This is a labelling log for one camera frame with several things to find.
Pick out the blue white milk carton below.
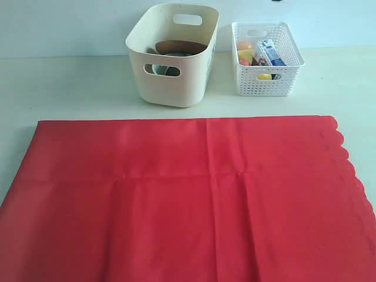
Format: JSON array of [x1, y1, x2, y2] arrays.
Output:
[[254, 39, 286, 66]]

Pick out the brown egg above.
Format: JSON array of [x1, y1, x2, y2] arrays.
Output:
[[236, 41, 254, 51]]

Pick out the yellow cheese block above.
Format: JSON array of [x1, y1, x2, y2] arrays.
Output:
[[237, 49, 254, 62]]

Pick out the red sausage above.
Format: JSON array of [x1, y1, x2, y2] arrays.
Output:
[[239, 59, 252, 66]]

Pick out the yellow lemon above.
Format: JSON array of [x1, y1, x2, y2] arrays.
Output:
[[257, 73, 273, 80]]

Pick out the round brown wooden plate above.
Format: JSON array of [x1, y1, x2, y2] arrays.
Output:
[[155, 40, 207, 55]]

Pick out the white ceramic bowl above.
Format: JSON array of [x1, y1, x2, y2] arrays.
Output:
[[144, 53, 169, 76]]

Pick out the red table cloth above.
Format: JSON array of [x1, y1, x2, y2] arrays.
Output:
[[1, 116, 375, 281]]

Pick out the upturned steel cup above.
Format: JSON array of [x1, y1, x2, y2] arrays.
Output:
[[165, 52, 189, 77]]

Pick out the white perforated plastic basket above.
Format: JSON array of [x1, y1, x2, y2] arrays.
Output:
[[231, 21, 304, 97]]

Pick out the cream plastic bin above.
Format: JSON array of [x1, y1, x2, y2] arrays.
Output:
[[126, 3, 220, 108]]

